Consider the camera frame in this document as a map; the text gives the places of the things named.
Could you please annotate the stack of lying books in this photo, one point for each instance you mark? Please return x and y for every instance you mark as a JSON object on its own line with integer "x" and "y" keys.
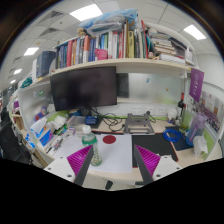
{"x": 165, "y": 47}

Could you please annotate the grey metal laptop stand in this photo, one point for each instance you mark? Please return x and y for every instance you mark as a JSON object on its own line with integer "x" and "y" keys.
{"x": 138, "y": 124}

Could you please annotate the red round disc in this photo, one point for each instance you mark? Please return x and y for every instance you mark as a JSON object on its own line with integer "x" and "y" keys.
{"x": 109, "y": 139}

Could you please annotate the clear round container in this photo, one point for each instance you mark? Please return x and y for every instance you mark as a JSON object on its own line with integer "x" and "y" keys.
{"x": 80, "y": 130}

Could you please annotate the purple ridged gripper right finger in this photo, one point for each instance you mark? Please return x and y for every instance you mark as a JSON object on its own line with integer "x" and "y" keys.
{"x": 147, "y": 162}

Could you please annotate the dark blue binder box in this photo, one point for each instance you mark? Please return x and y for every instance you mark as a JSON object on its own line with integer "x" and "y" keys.
{"x": 44, "y": 61}

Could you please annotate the white tissue box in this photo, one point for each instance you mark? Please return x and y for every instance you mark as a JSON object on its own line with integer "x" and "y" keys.
{"x": 41, "y": 131}

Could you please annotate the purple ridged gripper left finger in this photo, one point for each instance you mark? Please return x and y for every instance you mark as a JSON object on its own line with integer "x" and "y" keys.
{"x": 79, "y": 162}

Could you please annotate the white wall shelf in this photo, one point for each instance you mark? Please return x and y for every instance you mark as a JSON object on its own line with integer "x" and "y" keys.
{"x": 129, "y": 65}

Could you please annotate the dark wine bottle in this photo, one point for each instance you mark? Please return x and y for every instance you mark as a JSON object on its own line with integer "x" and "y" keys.
{"x": 180, "y": 106}

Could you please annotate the purple hanging pennant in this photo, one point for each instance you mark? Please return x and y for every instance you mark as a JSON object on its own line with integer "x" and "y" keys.
{"x": 196, "y": 83}

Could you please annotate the green plastic water bottle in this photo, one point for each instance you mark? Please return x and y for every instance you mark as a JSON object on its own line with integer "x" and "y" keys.
{"x": 89, "y": 139}

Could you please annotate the white paper sheet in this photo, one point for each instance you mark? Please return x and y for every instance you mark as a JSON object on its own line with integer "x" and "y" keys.
{"x": 116, "y": 157}

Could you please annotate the black desk mat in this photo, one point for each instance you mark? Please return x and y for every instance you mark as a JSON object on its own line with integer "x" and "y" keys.
{"x": 156, "y": 144}

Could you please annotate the blue electronic box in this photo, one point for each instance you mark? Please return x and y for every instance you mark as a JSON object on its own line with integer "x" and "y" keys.
{"x": 91, "y": 120}

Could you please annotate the pink small box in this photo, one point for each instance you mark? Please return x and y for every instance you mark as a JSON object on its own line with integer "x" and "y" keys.
{"x": 101, "y": 54}

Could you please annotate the white crumpled plastic bag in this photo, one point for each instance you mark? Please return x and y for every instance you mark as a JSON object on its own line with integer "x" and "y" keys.
{"x": 200, "y": 145}

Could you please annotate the purple translucent water jug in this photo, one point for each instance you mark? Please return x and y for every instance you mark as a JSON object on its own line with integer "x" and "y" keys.
{"x": 196, "y": 128}

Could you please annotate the blue plastic bag bundle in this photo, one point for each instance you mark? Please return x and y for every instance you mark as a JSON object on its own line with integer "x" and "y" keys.
{"x": 110, "y": 21}

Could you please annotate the row of upright books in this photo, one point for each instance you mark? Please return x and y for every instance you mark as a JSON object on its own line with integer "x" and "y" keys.
{"x": 129, "y": 42}

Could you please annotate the black computer monitor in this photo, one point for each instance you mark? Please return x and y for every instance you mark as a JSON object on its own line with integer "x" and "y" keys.
{"x": 90, "y": 87}

